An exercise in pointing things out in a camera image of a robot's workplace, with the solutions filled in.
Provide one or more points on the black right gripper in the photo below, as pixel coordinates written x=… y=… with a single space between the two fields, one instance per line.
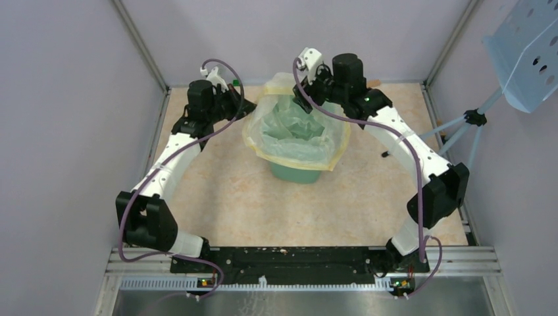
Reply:
x=301 y=98

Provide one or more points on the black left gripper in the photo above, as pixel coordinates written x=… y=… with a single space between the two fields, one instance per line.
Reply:
x=242 y=107

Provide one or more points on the translucent yellow trash bag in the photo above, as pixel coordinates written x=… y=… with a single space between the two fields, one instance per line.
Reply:
x=336 y=136

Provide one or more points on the green plastic trash bin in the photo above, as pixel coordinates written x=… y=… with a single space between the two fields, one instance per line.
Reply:
x=292 y=139

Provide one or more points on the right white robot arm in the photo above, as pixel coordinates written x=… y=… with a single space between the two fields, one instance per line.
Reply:
x=441 y=185

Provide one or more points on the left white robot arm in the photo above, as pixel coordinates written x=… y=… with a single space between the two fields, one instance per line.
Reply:
x=144 y=218

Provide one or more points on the wooden cork block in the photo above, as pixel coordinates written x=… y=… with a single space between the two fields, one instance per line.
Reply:
x=373 y=83

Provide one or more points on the light blue tripod stand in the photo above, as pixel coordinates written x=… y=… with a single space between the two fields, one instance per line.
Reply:
x=474 y=118

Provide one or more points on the perforated light blue tray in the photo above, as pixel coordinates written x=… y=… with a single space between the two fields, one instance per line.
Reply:
x=523 y=51

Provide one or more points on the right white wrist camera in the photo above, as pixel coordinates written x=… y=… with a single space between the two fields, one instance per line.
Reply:
x=309 y=60

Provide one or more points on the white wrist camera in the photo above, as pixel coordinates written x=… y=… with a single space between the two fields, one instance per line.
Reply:
x=309 y=60
x=214 y=77

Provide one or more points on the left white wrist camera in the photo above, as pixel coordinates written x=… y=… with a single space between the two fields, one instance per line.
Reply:
x=214 y=77

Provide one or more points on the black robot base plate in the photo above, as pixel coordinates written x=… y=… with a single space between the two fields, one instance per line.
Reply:
x=340 y=265

